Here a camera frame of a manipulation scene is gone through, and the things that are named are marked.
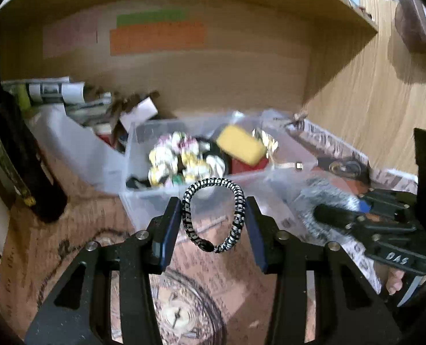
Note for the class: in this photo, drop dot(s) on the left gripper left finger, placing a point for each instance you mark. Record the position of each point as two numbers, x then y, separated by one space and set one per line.
77 309

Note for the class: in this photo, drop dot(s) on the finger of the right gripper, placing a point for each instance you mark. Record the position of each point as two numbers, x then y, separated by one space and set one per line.
359 225
386 203

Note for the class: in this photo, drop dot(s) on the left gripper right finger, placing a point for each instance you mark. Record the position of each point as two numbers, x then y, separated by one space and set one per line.
347 309

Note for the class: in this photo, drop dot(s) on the silver foil pouch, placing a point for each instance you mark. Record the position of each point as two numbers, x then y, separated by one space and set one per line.
314 191

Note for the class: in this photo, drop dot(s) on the black white braided band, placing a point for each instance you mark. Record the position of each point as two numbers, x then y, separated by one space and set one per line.
210 208

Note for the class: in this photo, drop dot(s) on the yellow green sponge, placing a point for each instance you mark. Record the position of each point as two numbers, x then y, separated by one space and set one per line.
237 142

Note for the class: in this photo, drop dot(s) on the red velvet pouch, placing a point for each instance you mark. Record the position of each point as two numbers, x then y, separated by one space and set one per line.
247 164

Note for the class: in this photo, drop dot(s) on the floral scrunchie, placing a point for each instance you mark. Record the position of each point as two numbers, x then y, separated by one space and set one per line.
179 159

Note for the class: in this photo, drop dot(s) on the person's right hand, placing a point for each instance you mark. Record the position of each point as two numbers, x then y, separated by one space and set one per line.
394 281

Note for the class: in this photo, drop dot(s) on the clear plastic storage box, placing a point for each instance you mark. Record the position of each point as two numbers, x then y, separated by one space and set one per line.
164 156

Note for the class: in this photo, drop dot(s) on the white curved plastic sheet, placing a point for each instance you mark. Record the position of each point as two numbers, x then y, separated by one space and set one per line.
89 157

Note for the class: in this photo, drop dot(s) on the dark glass bottle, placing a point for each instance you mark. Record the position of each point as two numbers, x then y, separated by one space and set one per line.
24 164

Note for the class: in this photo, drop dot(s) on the small white cardboard box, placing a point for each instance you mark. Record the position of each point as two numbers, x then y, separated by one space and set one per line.
142 112

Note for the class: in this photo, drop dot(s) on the rolled newspaper stack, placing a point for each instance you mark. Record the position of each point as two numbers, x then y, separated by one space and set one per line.
85 104

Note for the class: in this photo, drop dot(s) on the orange paper note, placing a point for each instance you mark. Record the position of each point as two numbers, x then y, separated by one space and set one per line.
160 36

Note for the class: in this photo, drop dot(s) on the pink paper note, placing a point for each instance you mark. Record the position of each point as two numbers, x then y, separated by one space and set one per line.
68 34

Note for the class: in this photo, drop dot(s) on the green paper note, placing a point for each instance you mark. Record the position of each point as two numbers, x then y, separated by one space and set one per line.
153 16

